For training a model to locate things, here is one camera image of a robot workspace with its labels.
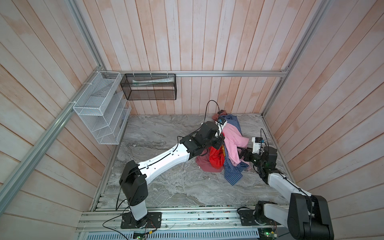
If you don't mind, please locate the black wire mesh basket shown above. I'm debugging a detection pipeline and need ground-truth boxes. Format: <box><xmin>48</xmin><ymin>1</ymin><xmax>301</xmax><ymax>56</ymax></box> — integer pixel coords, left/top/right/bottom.
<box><xmin>120</xmin><ymin>73</ymin><xmax>178</xmax><ymax>101</ymax></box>

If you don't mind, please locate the pink cloth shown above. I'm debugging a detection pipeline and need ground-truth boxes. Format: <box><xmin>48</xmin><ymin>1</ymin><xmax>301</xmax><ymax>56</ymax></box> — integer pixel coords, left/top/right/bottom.
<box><xmin>223</xmin><ymin>123</ymin><xmax>249</xmax><ymax>167</ymax></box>

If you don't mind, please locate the aluminium frame rail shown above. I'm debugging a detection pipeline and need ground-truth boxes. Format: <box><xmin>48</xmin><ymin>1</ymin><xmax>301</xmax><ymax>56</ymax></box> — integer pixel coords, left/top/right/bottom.
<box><xmin>1</xmin><ymin>66</ymin><xmax>103</xmax><ymax>215</ymax></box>
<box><xmin>106</xmin><ymin>70</ymin><xmax>288</xmax><ymax>78</ymax></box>

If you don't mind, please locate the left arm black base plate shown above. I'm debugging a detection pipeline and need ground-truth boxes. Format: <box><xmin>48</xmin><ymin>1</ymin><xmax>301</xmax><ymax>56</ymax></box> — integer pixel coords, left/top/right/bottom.
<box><xmin>121</xmin><ymin>212</ymin><xmax>162</xmax><ymax>229</ymax></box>

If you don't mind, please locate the aluminium frame rail left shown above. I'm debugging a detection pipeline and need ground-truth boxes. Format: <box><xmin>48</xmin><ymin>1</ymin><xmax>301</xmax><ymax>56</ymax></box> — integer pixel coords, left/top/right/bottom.
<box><xmin>1</xmin><ymin>66</ymin><xmax>103</xmax><ymax>215</ymax></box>

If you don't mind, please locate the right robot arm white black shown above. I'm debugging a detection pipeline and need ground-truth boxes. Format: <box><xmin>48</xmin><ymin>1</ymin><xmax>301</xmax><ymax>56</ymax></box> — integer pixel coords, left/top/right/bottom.
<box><xmin>239</xmin><ymin>146</ymin><xmax>335</xmax><ymax>240</ymax></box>

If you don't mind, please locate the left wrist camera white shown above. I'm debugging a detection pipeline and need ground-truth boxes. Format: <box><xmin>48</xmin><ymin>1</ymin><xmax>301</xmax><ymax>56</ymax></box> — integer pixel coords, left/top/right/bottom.
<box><xmin>217</xmin><ymin>117</ymin><xmax>227</xmax><ymax>132</ymax></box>

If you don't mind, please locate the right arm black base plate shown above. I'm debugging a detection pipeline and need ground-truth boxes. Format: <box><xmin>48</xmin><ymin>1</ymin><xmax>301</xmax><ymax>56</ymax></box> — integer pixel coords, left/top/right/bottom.
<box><xmin>237</xmin><ymin>208</ymin><xmax>279</xmax><ymax>226</ymax></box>

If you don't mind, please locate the dusty red cloth at wall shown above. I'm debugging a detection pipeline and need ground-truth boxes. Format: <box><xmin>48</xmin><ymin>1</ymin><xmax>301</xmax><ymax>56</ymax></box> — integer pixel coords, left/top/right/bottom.
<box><xmin>212</xmin><ymin>110</ymin><xmax>227</xmax><ymax>122</ymax></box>

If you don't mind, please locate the aluminium mounting rail front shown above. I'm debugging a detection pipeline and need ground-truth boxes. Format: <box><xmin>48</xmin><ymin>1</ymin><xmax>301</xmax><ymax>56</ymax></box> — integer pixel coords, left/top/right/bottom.
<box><xmin>75</xmin><ymin>205</ymin><xmax>301</xmax><ymax>232</ymax></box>

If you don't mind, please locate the aluminium frame rail back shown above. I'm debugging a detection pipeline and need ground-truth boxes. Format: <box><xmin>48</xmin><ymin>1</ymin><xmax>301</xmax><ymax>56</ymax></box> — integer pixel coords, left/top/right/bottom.
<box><xmin>106</xmin><ymin>70</ymin><xmax>288</xmax><ymax>78</ymax></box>

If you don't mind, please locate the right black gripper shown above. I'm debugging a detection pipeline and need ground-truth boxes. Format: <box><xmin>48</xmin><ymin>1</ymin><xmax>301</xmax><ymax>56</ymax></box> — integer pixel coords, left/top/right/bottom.
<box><xmin>235</xmin><ymin>145</ymin><xmax>264</xmax><ymax>169</ymax></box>

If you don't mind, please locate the white slotted cable duct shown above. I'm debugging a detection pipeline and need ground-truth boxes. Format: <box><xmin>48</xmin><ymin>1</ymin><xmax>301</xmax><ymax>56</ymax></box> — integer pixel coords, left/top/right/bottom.
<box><xmin>86</xmin><ymin>228</ymin><xmax>260</xmax><ymax>240</ymax></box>

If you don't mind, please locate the maroon cloth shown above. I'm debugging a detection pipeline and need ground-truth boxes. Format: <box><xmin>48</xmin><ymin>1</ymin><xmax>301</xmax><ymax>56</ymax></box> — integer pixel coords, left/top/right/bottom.
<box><xmin>196</xmin><ymin>155</ymin><xmax>224</xmax><ymax>173</ymax></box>

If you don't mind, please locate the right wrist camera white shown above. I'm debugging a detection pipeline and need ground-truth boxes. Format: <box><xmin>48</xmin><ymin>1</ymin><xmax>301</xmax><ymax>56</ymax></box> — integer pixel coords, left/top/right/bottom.
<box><xmin>252</xmin><ymin>137</ymin><xmax>264</xmax><ymax>155</ymax></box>

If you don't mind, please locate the blue checkered cloth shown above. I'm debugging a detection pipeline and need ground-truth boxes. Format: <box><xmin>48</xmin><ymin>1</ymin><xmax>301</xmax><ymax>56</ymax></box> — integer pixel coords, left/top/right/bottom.
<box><xmin>223</xmin><ymin>115</ymin><xmax>250</xmax><ymax>186</ymax></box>

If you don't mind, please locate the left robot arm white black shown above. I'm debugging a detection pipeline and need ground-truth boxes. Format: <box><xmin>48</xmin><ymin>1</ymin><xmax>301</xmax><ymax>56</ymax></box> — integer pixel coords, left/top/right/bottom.
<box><xmin>119</xmin><ymin>119</ymin><xmax>227</xmax><ymax>222</ymax></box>

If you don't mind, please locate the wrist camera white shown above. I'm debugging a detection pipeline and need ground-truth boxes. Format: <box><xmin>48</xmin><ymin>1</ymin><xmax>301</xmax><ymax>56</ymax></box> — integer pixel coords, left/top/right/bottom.
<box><xmin>252</xmin><ymin>137</ymin><xmax>264</xmax><ymax>155</ymax></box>
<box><xmin>217</xmin><ymin>117</ymin><xmax>227</xmax><ymax>132</ymax></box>

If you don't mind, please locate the white wire mesh shelf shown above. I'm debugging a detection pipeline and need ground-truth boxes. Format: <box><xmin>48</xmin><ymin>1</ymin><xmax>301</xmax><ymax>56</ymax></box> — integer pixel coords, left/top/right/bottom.
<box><xmin>73</xmin><ymin>71</ymin><xmax>132</xmax><ymax>145</ymax></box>

